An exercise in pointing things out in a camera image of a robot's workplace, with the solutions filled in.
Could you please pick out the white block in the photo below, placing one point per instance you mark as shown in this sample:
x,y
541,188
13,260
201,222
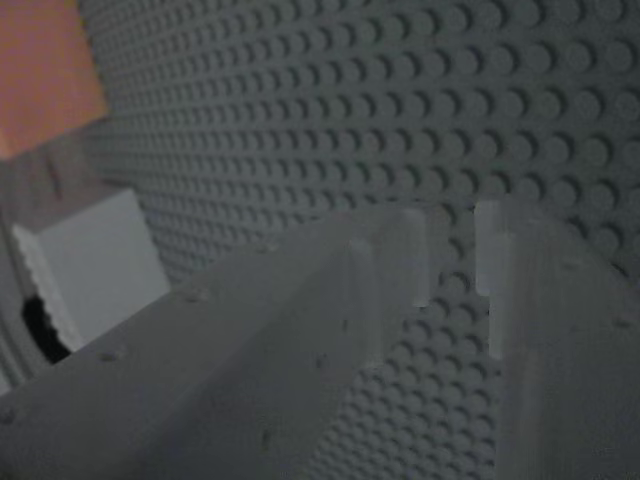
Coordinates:
x,y
100,260

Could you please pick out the orange brick block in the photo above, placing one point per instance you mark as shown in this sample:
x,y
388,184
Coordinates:
x,y
40,75

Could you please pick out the grey studded baseplate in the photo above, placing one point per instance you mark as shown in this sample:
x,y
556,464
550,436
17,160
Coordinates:
x,y
350,100

